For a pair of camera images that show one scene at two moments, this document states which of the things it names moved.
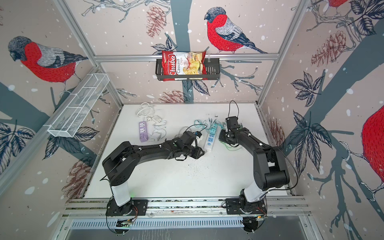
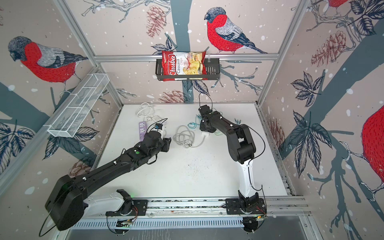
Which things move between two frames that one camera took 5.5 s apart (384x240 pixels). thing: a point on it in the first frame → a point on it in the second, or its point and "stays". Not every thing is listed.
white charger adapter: x=157 y=119 stays
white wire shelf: x=68 y=121 stays
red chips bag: x=189 y=63 stays
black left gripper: x=197 y=154 → x=166 y=143
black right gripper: x=221 y=137 → x=202 y=128
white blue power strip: x=209 y=142 → x=207 y=134
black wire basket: x=212 y=72 stays
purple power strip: x=143 y=131 stays
